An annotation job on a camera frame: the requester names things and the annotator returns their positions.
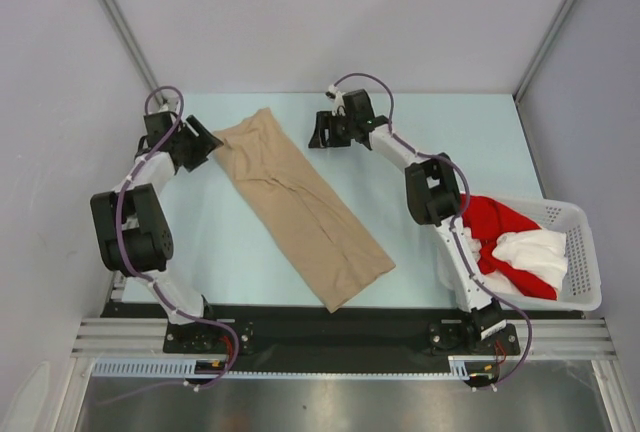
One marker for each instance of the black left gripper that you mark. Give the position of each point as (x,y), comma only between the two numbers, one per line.
(204,141)

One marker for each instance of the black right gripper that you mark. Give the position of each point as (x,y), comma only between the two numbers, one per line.
(324,120)

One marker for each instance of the beige t shirt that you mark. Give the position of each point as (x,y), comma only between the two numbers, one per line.
(323,240)

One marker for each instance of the translucent plastic basket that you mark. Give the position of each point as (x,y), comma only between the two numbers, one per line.
(581,288)

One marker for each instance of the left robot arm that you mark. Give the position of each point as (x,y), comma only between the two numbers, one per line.
(134,237)

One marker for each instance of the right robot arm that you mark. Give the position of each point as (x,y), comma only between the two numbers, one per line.
(433,199)

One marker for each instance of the red t shirt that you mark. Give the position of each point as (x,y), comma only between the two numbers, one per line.
(488,219)

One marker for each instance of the white t shirt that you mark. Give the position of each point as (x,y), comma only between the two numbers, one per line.
(531,263)

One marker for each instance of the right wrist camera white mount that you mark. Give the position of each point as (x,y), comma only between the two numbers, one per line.
(336,97)

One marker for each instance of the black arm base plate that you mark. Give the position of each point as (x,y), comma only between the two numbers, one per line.
(279,335)

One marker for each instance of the left aluminium frame post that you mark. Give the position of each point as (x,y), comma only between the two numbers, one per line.
(120,25)

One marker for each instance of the aluminium frame post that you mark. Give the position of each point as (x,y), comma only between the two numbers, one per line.
(544,48)
(120,25)

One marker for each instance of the aluminium front rail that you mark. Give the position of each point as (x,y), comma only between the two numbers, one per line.
(565,339)

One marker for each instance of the slotted cable duct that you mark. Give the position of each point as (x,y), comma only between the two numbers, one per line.
(188,369)

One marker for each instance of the right aluminium frame post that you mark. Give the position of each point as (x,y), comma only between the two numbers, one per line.
(544,48)

